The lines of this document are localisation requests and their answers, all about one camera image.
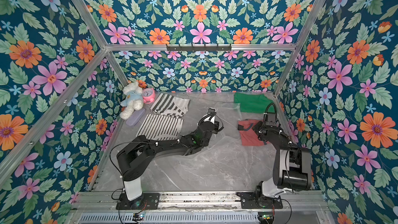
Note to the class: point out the upper striped shirt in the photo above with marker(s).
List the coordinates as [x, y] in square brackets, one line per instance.
[170, 105]

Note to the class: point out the striped shirt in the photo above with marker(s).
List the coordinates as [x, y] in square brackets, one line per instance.
[170, 105]
[160, 128]

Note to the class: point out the red tank top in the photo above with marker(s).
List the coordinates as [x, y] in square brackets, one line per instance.
[247, 134]

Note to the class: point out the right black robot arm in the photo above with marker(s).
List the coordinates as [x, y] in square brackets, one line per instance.
[292, 163]

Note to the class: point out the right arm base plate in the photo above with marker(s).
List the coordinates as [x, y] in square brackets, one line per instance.
[252, 200]

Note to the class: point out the lower striped shirt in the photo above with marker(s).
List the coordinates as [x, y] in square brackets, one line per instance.
[160, 128]

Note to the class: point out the lilac pouch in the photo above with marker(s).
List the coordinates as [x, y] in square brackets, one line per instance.
[135, 117]

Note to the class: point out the green tank top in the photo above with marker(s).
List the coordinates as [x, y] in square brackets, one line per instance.
[254, 103]

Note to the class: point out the clear plastic vacuum bag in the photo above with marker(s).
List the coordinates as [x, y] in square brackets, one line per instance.
[191, 143]

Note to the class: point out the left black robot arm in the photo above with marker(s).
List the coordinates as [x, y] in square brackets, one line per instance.
[137, 155]

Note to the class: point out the aluminium front rail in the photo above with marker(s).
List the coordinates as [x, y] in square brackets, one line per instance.
[304, 201]

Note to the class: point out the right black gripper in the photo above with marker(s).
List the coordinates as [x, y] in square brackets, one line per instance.
[261, 128]

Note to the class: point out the white teddy bear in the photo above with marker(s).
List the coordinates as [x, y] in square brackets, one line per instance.
[133, 100]

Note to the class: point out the black wall hook rail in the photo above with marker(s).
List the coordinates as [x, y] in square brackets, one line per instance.
[204, 47]

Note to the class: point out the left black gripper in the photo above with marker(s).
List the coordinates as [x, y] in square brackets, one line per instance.
[214, 127]

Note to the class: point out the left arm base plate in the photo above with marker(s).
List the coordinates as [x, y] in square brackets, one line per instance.
[147, 201]

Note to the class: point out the pink alarm clock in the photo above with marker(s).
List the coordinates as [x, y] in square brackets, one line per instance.
[148, 95]

